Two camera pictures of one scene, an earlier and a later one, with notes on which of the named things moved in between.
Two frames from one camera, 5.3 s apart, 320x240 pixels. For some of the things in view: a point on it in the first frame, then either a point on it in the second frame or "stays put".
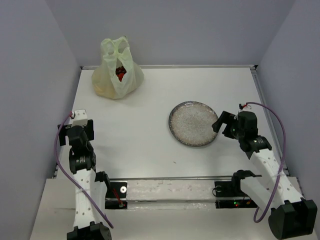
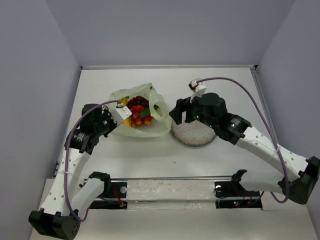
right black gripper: [226, 118] -> [183, 106]
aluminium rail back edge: [187, 67] stays put
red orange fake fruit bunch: [120, 71] -> [140, 115]
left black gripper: [87, 130] -> [107, 115]
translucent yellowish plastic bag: [114, 53] -> [150, 115]
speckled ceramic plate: [191, 122] stays put
